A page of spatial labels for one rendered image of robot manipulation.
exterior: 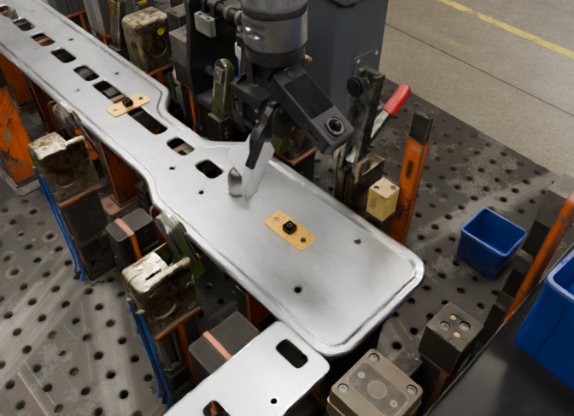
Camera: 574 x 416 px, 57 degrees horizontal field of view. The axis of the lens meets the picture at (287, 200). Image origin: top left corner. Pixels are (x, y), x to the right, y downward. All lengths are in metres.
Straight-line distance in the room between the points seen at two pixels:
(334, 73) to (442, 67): 1.89
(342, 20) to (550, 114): 1.90
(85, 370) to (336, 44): 0.92
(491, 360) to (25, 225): 1.06
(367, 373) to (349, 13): 0.91
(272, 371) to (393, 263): 0.24
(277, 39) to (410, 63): 2.67
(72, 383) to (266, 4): 0.78
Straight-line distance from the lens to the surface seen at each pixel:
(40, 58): 1.36
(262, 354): 0.72
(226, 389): 0.70
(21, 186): 1.49
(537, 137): 2.89
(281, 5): 0.60
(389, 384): 0.64
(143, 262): 0.77
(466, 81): 3.18
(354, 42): 1.38
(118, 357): 1.10
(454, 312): 0.68
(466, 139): 1.56
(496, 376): 0.71
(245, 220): 0.86
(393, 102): 0.88
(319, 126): 0.62
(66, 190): 1.05
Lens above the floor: 1.63
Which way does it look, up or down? 45 degrees down
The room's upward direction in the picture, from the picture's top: straight up
